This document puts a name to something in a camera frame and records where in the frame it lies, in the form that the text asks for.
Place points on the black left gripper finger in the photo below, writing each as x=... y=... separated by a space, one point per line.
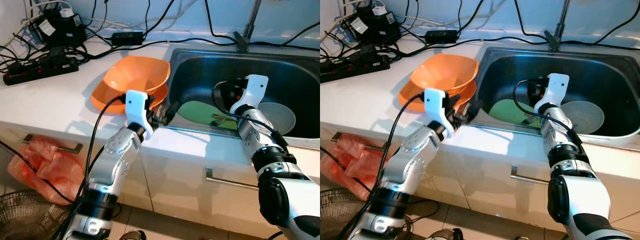
x=465 y=120
x=172 y=110
x=162 y=122
x=476 y=107

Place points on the metal spoon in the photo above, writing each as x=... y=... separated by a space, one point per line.
x=527 y=116
x=217 y=117

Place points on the orange plastic plate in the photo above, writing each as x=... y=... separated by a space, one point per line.
x=412 y=100
x=107 y=102

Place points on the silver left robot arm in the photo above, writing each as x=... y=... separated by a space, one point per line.
x=415 y=157
x=115 y=160

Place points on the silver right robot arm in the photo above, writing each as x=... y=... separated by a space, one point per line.
x=290 y=195
x=580 y=195

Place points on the green plate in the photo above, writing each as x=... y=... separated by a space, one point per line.
x=197 y=112
x=505 y=111

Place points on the orange plastic bowl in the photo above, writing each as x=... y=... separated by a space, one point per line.
x=445 y=70
x=137 y=72

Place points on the metal faucet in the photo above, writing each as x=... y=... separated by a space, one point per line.
x=242 y=42
x=551 y=41

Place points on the grey plate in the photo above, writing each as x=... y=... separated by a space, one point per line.
x=585 y=116
x=280 y=117

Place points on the stainless steel sink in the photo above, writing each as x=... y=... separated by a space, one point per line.
x=290 y=75
x=600 y=75

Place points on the black power adapter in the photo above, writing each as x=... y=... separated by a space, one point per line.
x=441 y=36
x=127 y=38

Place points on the black power strip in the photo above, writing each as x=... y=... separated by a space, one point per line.
x=40 y=71
x=352 y=69

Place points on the black charger with white labels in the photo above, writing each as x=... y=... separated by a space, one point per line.
x=377 y=29
x=62 y=31

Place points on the orange plastic bag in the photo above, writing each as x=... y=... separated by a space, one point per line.
x=352 y=167
x=45 y=172

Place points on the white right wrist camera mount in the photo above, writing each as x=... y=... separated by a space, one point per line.
x=557 y=87
x=255 y=90

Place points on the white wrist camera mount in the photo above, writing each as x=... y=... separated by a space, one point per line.
x=255 y=90
x=136 y=105
x=557 y=87
x=435 y=102

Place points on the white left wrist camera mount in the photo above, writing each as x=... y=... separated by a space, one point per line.
x=435 y=102
x=136 y=105

